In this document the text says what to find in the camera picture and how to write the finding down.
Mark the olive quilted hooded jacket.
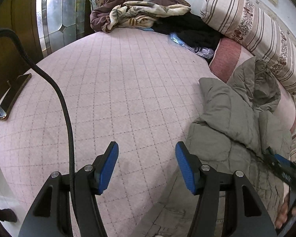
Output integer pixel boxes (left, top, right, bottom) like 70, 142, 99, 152
132, 57, 292, 236

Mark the person's right hand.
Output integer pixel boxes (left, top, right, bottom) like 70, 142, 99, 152
275, 195, 296, 229

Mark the pink red-ended bolster cushion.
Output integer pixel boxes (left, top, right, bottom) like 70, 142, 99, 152
209, 38, 296, 132

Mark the blue plastic bag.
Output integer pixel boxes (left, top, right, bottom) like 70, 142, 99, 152
168, 32, 215, 60

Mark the pink quilted bed mattress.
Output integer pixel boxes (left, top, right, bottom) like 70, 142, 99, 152
0, 28, 212, 236

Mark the striped floral bolster pillow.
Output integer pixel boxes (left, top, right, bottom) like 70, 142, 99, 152
200, 0, 296, 95

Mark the black garment pile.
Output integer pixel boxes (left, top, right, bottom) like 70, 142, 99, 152
151, 12, 223, 51

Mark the stained glass door panel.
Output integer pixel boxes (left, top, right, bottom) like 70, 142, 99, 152
36, 0, 86, 57

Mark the beige floral blanket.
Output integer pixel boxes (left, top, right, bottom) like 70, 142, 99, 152
102, 1, 191, 33

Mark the black braided cable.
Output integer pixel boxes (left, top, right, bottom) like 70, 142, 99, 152
0, 28, 80, 237

